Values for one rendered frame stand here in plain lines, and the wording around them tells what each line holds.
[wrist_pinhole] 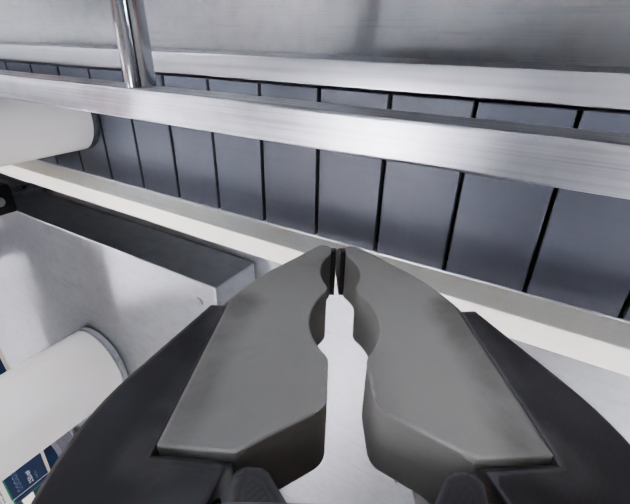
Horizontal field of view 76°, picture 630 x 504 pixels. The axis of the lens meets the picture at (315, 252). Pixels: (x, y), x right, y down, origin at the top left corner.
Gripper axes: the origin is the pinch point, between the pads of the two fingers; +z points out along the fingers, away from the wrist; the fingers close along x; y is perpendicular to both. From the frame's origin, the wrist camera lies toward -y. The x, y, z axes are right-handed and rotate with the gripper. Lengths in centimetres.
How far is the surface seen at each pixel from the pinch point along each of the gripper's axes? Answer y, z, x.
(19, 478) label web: 57, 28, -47
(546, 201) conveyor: -0.3, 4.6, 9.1
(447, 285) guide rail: 3.5, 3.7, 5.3
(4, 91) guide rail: -3.5, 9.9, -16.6
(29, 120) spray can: -1.1, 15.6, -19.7
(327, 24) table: -7.0, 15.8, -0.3
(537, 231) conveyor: 1.1, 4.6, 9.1
